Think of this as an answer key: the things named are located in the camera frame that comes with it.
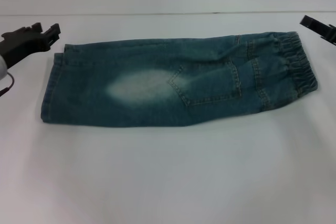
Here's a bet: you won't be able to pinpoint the blue denim shorts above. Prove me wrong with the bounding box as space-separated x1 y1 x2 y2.
40 31 320 127

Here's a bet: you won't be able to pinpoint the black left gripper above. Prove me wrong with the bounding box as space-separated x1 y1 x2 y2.
0 22 62 69

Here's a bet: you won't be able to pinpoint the left arm connector cable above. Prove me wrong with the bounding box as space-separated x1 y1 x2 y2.
0 72 16 98

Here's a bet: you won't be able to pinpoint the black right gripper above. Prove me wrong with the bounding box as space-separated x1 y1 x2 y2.
299 15 336 44

